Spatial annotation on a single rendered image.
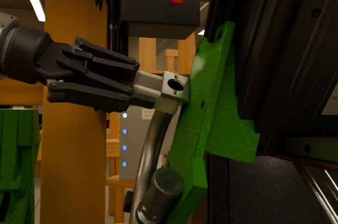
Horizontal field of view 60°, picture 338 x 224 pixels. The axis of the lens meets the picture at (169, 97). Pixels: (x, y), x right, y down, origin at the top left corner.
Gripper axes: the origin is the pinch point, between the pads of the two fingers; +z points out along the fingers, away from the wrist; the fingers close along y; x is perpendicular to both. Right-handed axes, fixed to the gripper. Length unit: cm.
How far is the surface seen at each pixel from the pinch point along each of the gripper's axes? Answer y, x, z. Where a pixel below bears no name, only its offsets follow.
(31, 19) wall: 858, 524, -317
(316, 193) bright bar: -14.3, -3.4, 19.4
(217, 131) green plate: -9.3, -4.0, 6.9
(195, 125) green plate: -8.6, -3.4, 4.4
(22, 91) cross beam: 21.8, 28.5, -27.2
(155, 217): -16.8, 4.7, 2.4
